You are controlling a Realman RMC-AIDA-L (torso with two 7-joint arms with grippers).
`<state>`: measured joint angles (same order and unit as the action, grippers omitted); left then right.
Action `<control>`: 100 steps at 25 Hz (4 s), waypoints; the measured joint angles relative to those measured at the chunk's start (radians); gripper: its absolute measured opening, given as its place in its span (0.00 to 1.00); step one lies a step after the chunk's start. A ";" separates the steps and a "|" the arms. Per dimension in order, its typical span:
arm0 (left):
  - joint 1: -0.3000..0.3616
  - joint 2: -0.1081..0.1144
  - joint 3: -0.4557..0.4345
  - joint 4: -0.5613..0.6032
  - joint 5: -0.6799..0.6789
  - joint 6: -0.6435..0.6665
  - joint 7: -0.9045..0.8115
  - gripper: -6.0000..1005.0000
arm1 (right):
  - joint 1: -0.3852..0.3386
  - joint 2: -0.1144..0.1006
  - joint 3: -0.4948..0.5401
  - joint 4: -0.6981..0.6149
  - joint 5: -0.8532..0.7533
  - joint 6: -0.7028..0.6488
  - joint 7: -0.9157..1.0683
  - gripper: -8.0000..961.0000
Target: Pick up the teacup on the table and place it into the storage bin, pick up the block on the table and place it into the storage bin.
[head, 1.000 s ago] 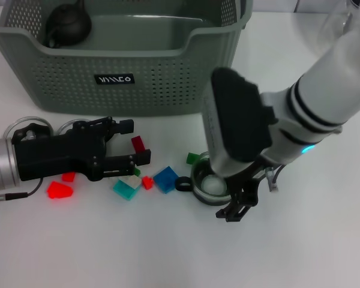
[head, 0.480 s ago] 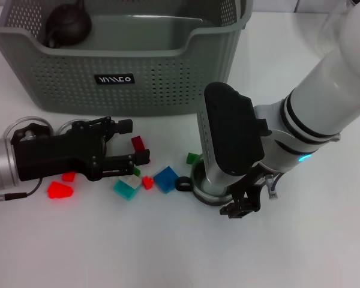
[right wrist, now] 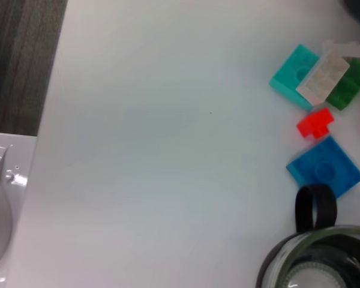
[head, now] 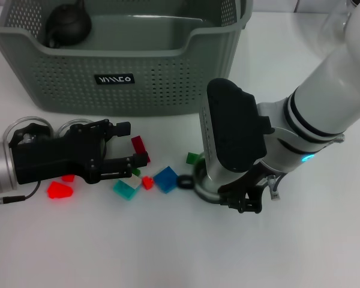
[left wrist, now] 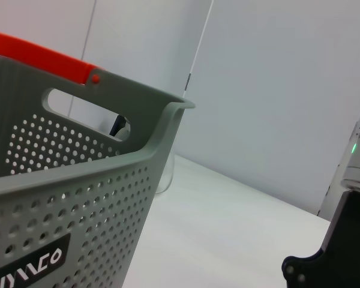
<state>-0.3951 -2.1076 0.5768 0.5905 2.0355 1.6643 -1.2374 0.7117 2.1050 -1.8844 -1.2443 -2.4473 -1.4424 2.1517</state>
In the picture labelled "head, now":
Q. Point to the grey perforated storage bin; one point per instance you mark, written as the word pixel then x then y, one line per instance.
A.
pixel 138 90

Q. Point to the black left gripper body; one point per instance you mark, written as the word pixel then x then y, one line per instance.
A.
pixel 54 159

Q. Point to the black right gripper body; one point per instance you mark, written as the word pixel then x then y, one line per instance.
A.
pixel 255 181

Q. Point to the black teapot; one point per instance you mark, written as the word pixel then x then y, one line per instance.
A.
pixel 67 25

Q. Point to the teal plate brick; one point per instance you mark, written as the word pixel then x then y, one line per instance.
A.
pixel 123 190

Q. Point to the green rectangular brick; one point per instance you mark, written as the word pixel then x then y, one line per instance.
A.
pixel 192 158

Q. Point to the wide white brick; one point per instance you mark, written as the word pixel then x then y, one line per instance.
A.
pixel 135 182

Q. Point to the long dark red brick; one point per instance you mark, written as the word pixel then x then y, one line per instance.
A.
pixel 137 144

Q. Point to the small red square brick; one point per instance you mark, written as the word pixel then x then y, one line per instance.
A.
pixel 68 178

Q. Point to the blue square plate brick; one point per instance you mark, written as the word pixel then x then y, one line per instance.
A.
pixel 166 180

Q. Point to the red sloped brick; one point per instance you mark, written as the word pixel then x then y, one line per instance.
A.
pixel 60 190

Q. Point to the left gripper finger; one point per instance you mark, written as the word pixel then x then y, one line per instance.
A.
pixel 123 128
pixel 139 159

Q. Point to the tiny red brick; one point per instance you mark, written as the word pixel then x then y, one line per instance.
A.
pixel 147 183

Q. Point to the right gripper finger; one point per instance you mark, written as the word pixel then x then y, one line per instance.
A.
pixel 249 204

